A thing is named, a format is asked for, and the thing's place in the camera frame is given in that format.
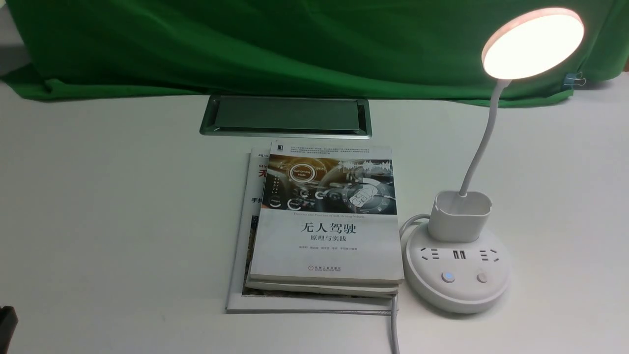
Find white desk lamp with socket base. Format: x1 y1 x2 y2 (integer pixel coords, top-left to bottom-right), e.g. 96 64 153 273
400 7 585 314

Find top self-driving book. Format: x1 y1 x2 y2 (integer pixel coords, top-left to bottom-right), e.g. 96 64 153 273
249 141 404 286

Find middle book in stack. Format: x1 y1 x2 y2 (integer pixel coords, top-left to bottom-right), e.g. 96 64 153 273
245 214 399 297

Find bottom large white book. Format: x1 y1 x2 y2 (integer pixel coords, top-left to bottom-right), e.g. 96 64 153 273
226 148 391 316

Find green backdrop cloth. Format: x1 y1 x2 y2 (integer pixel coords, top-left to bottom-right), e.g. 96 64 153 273
1 0 628 107

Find blue binder clip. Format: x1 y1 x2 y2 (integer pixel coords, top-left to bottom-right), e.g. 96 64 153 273
562 72 587 90

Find black object at left edge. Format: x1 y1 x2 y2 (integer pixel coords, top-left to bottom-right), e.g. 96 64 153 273
0 306 19 354

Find silver desk cable grommet cover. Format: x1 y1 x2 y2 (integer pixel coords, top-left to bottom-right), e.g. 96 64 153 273
199 94 372 140

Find white power cable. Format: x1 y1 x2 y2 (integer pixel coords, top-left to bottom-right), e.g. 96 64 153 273
391 213 432 354

